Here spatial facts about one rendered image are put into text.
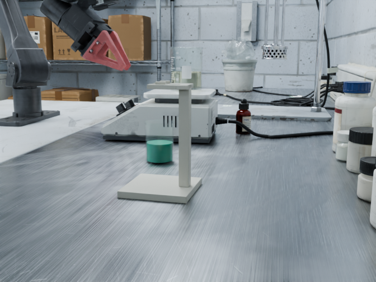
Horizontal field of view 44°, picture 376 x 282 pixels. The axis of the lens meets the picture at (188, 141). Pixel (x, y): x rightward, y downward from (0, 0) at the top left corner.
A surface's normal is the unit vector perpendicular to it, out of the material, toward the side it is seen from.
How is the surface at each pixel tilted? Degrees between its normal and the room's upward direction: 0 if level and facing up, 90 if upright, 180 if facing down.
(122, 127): 90
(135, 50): 89
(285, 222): 0
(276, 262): 0
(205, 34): 90
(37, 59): 54
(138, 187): 0
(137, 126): 90
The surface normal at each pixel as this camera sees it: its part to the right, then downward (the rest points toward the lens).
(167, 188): 0.00, -0.98
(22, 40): 0.54, -0.46
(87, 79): -0.19, 0.18
